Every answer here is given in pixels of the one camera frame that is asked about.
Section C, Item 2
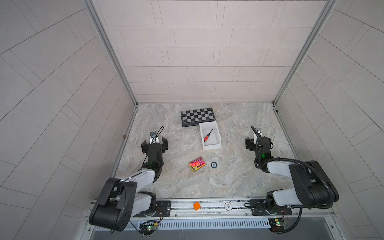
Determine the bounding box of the white plastic bin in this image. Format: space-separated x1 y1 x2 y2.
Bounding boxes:
199 121 222 151

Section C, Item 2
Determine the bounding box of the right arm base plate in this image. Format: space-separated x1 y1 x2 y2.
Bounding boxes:
247 200 293 216

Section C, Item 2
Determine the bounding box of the green circuit board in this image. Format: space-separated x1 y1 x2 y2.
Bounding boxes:
268 218 287 232
139 221 159 236

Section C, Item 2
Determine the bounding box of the round white sticker on rail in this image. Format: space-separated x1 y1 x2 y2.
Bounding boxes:
225 202 233 211

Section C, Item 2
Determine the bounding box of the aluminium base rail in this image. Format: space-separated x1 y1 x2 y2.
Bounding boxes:
86 196 334 221

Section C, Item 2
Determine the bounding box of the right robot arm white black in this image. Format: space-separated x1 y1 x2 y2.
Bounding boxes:
245 135 339 213

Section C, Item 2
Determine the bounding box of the colourful pink card pack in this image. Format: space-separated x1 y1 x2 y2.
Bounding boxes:
189 157 206 172

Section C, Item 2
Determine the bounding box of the red black screwdriver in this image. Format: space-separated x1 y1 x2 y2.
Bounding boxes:
204 129 213 142

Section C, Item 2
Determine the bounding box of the left green circuit board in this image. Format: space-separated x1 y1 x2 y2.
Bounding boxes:
139 221 159 236

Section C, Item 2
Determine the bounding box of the black white checkerboard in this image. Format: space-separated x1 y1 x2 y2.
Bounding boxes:
181 108 216 128

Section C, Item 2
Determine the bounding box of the orange tape piece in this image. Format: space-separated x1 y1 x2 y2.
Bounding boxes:
193 202 202 212

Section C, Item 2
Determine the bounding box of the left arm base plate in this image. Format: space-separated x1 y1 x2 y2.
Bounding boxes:
134 201 172 218

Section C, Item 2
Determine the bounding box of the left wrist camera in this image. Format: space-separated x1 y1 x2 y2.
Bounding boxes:
150 131 159 145

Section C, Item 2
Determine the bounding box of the right green circuit board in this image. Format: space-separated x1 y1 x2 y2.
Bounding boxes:
268 218 287 232

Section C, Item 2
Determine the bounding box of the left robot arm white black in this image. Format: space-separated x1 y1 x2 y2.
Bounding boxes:
89 137 169 232

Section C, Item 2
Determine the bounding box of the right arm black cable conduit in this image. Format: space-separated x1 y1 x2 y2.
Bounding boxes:
250 125 340 209

